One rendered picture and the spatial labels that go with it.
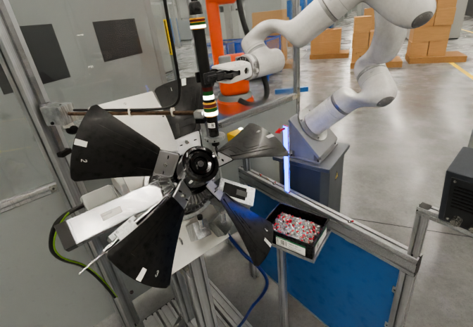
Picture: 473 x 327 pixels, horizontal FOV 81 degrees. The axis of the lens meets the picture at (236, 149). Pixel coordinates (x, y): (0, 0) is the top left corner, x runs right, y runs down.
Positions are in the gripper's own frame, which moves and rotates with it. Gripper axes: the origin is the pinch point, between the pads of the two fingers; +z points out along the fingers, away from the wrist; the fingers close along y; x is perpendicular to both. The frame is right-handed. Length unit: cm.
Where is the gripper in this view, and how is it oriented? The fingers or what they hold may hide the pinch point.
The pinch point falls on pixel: (205, 77)
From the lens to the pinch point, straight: 86.9
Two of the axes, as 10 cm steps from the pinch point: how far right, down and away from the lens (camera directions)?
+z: -7.7, 3.4, -5.4
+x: -0.9, -9.0, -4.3
